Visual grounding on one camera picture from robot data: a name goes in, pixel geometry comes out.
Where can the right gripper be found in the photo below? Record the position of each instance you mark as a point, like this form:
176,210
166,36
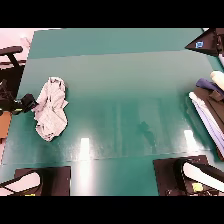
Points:
208,45

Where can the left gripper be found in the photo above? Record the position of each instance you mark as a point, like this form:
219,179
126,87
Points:
29,102

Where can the light grey shirt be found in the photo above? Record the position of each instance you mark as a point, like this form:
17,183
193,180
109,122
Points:
51,110

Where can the cream garment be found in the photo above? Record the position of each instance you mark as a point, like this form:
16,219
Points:
218,78

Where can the blue garment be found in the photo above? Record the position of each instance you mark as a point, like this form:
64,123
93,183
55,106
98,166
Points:
208,84

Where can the black office chair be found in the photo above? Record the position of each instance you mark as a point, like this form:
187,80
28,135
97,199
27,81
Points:
11,50

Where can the pale lavender garment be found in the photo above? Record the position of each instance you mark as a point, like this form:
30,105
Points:
208,121

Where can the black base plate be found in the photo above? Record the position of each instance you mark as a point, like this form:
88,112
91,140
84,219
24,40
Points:
56,180
165,176

